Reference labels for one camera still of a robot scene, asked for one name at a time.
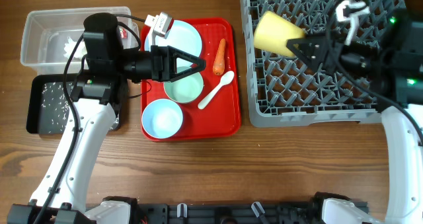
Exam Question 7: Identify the grey dishwasher rack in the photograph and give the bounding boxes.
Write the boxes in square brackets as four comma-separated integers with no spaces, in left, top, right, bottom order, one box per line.
[240,0,406,128]

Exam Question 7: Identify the red snack wrapper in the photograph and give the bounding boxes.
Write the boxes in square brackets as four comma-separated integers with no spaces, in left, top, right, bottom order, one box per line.
[119,27,128,39]

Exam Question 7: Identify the crumpled white tissue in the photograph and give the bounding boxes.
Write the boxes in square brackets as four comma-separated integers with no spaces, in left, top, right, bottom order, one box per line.
[64,36,85,59]

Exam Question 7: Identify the black waste tray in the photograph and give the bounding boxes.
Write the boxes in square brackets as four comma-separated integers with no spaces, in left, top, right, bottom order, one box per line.
[26,74,128,135]

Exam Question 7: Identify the clear plastic waste bin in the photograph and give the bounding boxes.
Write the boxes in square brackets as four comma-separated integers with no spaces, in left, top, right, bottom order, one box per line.
[20,7,131,75]

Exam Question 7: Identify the white plastic spoon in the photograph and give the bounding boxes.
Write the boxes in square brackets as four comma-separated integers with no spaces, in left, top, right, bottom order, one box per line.
[198,71,235,110]

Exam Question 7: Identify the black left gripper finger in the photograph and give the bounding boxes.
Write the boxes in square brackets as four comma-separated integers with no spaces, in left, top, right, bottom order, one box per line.
[170,65,206,82]
[170,46,206,65]

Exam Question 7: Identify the yellow plastic cup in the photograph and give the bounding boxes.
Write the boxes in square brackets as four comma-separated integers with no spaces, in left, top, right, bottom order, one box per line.
[253,11,306,57]

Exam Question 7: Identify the red serving tray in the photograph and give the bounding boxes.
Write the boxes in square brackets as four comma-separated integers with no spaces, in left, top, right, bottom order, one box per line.
[140,17,242,141]

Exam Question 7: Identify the white rice grains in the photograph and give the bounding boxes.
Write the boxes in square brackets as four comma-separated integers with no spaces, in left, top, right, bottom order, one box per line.
[41,81,120,132]

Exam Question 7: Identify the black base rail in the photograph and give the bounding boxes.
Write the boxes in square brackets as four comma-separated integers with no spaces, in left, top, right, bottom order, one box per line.
[75,202,369,224]

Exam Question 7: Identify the green bowl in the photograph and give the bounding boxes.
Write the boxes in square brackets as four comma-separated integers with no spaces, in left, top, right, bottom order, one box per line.
[163,72,204,104]

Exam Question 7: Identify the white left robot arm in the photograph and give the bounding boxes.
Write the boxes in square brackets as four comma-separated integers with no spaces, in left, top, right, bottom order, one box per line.
[7,13,206,223]

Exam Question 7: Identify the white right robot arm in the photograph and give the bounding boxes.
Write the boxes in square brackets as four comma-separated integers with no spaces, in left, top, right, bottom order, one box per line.
[286,9,422,223]

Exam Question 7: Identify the orange carrot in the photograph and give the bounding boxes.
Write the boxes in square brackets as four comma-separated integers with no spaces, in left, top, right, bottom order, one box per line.
[212,38,226,75]

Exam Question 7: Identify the light blue small bowl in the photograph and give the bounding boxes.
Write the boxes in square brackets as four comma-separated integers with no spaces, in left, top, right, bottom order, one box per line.
[141,98,184,139]

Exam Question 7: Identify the light blue plate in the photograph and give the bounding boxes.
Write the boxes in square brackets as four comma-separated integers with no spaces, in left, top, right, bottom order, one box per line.
[155,20,202,57]

